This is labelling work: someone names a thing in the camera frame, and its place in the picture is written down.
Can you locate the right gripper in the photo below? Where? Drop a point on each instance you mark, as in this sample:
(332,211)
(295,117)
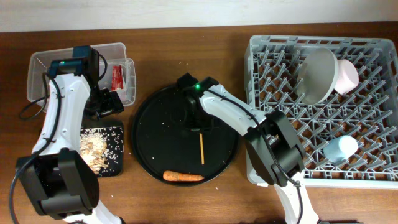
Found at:
(193,126)

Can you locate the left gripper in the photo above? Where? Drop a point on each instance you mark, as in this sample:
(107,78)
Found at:
(114,104)

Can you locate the wooden chopstick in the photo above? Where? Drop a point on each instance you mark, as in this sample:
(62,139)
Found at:
(202,149)

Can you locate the red snack wrapper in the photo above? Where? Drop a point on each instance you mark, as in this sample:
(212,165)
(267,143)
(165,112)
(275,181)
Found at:
(117,78)

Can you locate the round black serving tray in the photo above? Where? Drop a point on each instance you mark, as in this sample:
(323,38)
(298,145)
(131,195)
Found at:
(160,142)

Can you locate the food scraps and rice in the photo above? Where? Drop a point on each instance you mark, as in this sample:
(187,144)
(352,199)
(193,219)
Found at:
(96,149)

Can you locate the orange carrot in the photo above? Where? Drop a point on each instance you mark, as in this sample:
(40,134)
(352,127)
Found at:
(172,176)

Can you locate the grey plate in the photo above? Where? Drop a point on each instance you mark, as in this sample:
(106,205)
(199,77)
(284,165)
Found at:
(317,76)

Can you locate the light blue cup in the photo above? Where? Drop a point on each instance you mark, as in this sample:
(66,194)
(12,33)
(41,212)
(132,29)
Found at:
(340,148)

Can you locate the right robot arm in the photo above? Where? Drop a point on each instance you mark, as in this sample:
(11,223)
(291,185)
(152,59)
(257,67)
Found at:
(274,149)

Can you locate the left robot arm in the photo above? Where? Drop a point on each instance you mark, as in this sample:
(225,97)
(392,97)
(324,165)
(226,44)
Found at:
(56,179)

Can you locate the grey dishwasher rack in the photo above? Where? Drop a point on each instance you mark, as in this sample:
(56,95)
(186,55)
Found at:
(368,113)

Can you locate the clear plastic bin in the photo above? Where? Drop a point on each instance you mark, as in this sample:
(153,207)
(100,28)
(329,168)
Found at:
(115,55)

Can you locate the black rectangular tray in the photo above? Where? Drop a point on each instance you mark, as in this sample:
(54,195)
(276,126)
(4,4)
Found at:
(115,146)

